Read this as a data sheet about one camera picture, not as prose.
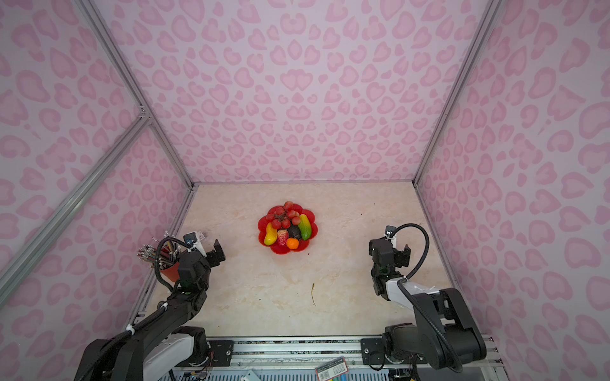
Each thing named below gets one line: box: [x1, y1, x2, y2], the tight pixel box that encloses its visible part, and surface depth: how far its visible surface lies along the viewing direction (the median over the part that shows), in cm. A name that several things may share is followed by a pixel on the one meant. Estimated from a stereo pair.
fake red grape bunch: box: [265, 200, 302, 230], surface depth 99 cm
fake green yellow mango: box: [298, 214, 313, 241], surface depth 100 cm
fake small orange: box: [285, 237, 300, 251], surface depth 97 cm
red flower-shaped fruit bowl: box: [257, 203, 318, 255], surface depth 99 cm
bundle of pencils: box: [136, 230, 181, 270], surface depth 80 cm
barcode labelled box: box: [314, 356, 349, 381], surface depth 70 cm
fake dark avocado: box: [287, 224, 302, 241], surface depth 100 cm
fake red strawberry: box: [277, 229, 290, 246], surface depth 97 cm
